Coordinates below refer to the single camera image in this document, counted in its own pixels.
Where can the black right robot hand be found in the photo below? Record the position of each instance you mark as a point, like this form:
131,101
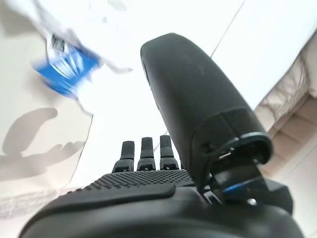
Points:
193,99

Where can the blue hang tag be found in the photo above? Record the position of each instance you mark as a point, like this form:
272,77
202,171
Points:
64,74

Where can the white t-shirt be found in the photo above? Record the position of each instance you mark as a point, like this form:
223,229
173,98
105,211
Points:
74,29

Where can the beige bed runner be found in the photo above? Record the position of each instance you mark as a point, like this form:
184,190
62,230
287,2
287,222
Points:
29,86

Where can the white duvet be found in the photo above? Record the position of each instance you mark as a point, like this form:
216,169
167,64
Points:
260,29

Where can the beige upholstered bed frame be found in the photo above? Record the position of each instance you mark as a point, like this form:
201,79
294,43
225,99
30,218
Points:
297,158

